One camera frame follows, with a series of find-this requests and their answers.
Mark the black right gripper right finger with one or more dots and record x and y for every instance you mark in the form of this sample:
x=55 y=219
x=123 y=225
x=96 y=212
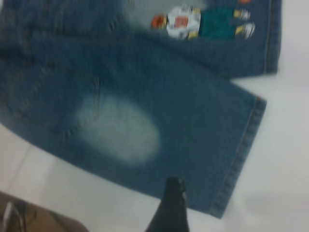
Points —
x=185 y=212

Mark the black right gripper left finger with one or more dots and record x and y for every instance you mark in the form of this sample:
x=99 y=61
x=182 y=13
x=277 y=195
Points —
x=166 y=212

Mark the blue denim shorts basketball print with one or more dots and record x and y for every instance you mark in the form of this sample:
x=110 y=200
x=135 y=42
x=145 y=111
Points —
x=169 y=84

